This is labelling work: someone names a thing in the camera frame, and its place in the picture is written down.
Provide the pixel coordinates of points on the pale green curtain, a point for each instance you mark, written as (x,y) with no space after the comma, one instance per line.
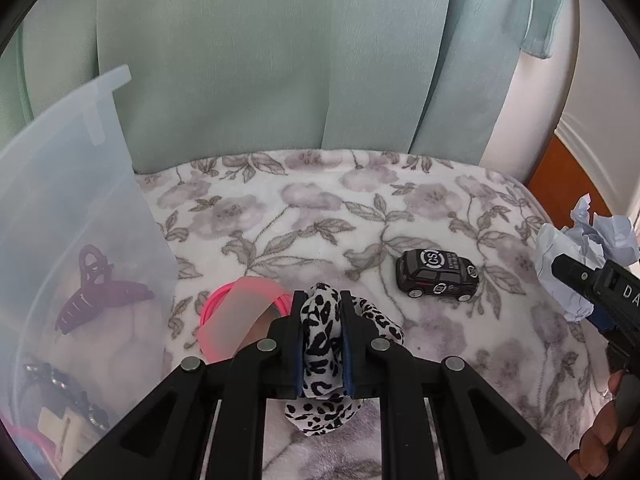
(275,60)

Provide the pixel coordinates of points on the pink round plastic case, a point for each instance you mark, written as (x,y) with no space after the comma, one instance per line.
(212,310)

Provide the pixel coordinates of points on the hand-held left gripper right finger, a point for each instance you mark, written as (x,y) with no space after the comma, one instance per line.
(350,350)

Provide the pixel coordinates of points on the black toy car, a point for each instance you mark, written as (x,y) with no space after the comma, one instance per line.
(435,272)

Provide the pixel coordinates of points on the cream hair claw clip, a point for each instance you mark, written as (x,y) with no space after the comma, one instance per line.
(52,422)

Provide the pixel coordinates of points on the white paper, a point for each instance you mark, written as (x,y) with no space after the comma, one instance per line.
(615,240)

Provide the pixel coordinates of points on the red hair claw clip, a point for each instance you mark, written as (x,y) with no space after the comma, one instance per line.
(100,295)

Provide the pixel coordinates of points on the person's right hand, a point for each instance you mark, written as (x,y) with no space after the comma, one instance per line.
(600,435)

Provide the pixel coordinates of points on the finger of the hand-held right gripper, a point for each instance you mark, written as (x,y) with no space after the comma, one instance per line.
(601,319)
(575,275)

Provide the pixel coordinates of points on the leopard print scrunchie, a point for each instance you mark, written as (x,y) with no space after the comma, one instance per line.
(320,340)

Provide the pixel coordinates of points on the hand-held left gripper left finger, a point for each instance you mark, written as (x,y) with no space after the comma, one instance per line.
(299,350)

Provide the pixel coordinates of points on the pink round picture mirror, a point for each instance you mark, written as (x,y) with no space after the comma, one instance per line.
(30,437)

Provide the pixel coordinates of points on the black toothed headband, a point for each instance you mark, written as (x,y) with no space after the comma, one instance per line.
(75,390)

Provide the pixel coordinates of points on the clear plastic container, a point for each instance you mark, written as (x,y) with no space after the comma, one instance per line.
(65,185)

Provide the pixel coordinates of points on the grey floral blanket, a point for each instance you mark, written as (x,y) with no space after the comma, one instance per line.
(325,200)

